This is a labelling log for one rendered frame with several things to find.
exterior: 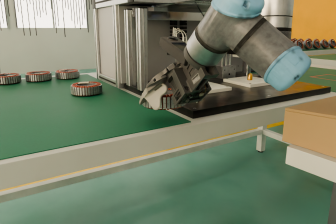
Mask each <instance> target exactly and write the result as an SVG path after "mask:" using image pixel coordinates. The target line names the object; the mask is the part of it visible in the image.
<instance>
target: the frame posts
mask: <svg viewBox="0 0 336 224"><path fill-rule="evenodd" d="M132 10H133V9H130V8H127V9H124V34H125V63H126V85H127V86H136V85H137V89H138V90H140V91H144V90H145V89H146V86H147V85H148V20H147V7H136V8H135V17H133V14H132ZM135 18H136V39H135ZM136 59H137V78H136ZM246 68H247V64H246V63H245V62H244V61H243V67H242V73H245V74H246ZM248 73H251V67H250V66H248Z"/></svg>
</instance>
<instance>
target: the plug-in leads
mask: <svg viewBox="0 0 336 224"><path fill-rule="evenodd" d="M177 29H179V28H177ZM177 29H176V28H174V27H173V31H172V36H174V37H177V34H178V33H179V32H181V33H182V32H184V31H183V30H180V29H179V30H177ZM177 31H179V32H178V33H177ZM184 34H185V38H184ZM184 34H183V33H182V41H183V42H185V43H186V44H187V42H188V40H187V35H186V33H185V32H184Z"/></svg>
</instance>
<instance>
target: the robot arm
mask: <svg viewBox="0 0 336 224"><path fill-rule="evenodd" d="M293 10H294V0H212V2H211V5H210V7H209V8H208V10H207V11H206V13H205V15H204V16H203V18H202V19H201V21H200V23H199V24H198V26H197V27H196V29H195V30H194V32H193V33H192V35H191V36H190V38H189V40H188V41H187V43H185V42H184V41H182V40H181V39H179V38H178V37H175V36H162V37H161V38H160V42H159V46H160V47H161V48H162V49H163V50H165V51H166V52H167V53H168V54H170V55H171V56H172V57H173V58H175V59H176V60H177V61H176V62H173V63H172V64H170V65H169V66H168V67H167V68H165V69H164V70H163V71H161V72H160V73H158V74H157V75H155V76H154V77H153V78H152V79H151V81H150V82H149V83H148V84H147V86H146V88H145V90H144V91H143V93H142V95H141V98H140V100H139V104H140V105H142V104H143V103H144V102H146V101H147V102H148V103H149V104H150V106H151V107H152V108H153V109H154V110H158V109H159V108H160V107H161V98H162V96H163V95H164V94H165V93H166V92H167V91H168V86H167V85H166V84H165V83H166V82H167V81H168V82H169V83H170V84H169V85H170V87H171V89H172V93H173V95H172V97H171V98H172V100H173V103H174V105H175V106H176V105H177V104H185V103H194V102H196V103H198V101H200V102H201V101H202V100H203V98H204V97H205V96H206V95H207V94H208V93H209V92H210V91H211V89H212V88H211V86H210V84H209V83H208V80H209V79H211V78H216V77H217V76H218V75H219V74H220V73H219V71H218V70H217V68H216V65H217V64H218V63H219V62H220V61H221V59H222V58H223V57H224V56H225V55H226V53H227V52H228V51H229V50H230V49H231V50H232V51H233V52H234V53H235V54H236V55H237V56H238V57H240V58H241V59H242V60H243V61H244V62H245V63H246V64H247V65H248V66H250V67H251V68H252V69H253V70H254V71H255V72H256V73H257V74H258V75H260V76H261V77H262V78H263V80H264V81H265V82H266V83H267V84H270V85H271V86H272V87H274V88H275V89H276V90H277V91H285V90H286V89H288V88H289V87H291V86H292V85H293V84H294V83H295V82H296V81H298V80H299V79H300V78H301V77H302V76H303V75H304V74H305V73H306V71H307V70H308V69H309V68H310V66H311V63H312V61H311V59H310V57H309V56H307V55H306V54H305V53H304V52H303V51H302V48H301V47H300V46H297V45H296V44H294V43H293V42H292V41H291V36H292V21H293Z"/></svg>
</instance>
